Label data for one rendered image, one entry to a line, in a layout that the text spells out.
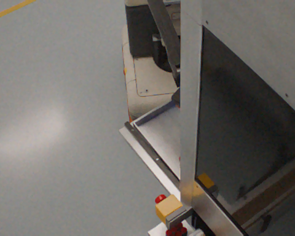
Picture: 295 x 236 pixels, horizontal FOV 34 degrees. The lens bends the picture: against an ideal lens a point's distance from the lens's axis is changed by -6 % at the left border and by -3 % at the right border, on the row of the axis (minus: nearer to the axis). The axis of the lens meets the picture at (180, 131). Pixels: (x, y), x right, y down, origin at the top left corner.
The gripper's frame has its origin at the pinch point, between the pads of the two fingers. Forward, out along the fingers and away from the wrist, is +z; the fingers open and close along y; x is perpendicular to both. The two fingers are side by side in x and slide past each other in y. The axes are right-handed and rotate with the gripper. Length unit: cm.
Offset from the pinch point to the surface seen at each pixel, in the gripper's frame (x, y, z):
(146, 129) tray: -9.7, -11.7, 11.5
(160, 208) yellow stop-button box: -35.9, 16.3, -6.0
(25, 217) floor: -57, -66, 100
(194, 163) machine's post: -27.4, 22.3, -31.8
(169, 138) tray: -7.4, -2.5, 11.3
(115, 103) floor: 31, -76, 105
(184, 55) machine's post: -24, 16, -70
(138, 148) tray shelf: -17.6, -9.0, 11.2
